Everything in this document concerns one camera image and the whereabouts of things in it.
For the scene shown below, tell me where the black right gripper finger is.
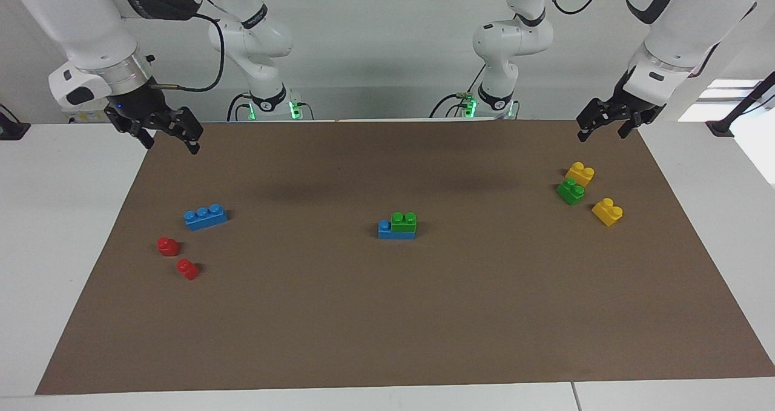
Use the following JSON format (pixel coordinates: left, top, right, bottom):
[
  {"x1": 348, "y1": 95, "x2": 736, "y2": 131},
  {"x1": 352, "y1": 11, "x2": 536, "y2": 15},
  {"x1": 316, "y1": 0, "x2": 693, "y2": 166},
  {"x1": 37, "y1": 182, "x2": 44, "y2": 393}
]
[
  {"x1": 166, "y1": 107, "x2": 204, "y2": 156},
  {"x1": 124, "y1": 119, "x2": 156, "y2": 151}
]

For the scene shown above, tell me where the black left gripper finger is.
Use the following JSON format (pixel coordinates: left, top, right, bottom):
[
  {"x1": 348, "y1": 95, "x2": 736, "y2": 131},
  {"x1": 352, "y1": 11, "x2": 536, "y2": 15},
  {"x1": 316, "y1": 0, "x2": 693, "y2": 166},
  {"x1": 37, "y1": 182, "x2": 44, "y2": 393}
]
[
  {"x1": 576, "y1": 98, "x2": 619, "y2": 143},
  {"x1": 617, "y1": 113, "x2": 644, "y2": 140}
]

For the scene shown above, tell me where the blue three-stud toy block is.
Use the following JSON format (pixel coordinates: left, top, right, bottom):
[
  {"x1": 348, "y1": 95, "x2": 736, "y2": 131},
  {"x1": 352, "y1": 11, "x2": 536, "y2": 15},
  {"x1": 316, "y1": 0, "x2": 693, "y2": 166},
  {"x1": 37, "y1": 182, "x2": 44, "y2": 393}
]
[
  {"x1": 377, "y1": 219, "x2": 417, "y2": 241},
  {"x1": 183, "y1": 203, "x2": 229, "y2": 232}
]

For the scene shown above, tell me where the yellow two-stud toy block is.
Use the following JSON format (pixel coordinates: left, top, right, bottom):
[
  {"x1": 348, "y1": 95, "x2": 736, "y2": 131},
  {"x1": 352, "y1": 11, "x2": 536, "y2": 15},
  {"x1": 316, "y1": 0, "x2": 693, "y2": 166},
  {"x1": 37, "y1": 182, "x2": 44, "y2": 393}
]
[
  {"x1": 564, "y1": 161, "x2": 596, "y2": 188},
  {"x1": 591, "y1": 197, "x2": 624, "y2": 228}
]

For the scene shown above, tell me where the white box with yellow label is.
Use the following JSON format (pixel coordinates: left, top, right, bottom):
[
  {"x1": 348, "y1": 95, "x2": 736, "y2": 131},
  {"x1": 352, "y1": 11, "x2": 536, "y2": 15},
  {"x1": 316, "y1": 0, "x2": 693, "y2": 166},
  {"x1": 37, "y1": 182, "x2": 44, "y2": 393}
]
[{"x1": 61, "y1": 105, "x2": 113, "y2": 125}]

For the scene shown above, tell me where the brown table mat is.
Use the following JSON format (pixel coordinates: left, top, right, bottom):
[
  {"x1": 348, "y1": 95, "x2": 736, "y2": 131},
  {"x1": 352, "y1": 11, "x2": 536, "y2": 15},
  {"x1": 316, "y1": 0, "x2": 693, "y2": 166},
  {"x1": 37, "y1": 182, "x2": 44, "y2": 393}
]
[{"x1": 35, "y1": 119, "x2": 775, "y2": 396}]

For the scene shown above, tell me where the black base cable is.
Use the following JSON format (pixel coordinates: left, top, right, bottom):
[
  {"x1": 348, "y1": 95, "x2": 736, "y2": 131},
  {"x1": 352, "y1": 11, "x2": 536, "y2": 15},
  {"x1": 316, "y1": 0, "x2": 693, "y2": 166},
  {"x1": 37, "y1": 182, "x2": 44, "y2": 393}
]
[
  {"x1": 226, "y1": 92, "x2": 256, "y2": 122},
  {"x1": 429, "y1": 65, "x2": 487, "y2": 119}
]

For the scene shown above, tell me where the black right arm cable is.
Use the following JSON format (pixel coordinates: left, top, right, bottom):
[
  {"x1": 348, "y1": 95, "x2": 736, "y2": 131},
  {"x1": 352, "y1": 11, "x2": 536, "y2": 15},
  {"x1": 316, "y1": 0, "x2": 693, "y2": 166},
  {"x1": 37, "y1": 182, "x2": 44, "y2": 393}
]
[{"x1": 148, "y1": 0, "x2": 226, "y2": 93}]

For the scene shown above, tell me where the black clamp mount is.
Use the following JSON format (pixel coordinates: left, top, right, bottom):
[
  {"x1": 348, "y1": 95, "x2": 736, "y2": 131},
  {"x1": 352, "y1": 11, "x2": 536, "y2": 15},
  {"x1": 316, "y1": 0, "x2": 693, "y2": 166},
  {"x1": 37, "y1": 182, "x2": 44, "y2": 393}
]
[
  {"x1": 0, "y1": 104, "x2": 31, "y2": 141},
  {"x1": 705, "y1": 71, "x2": 775, "y2": 139}
]

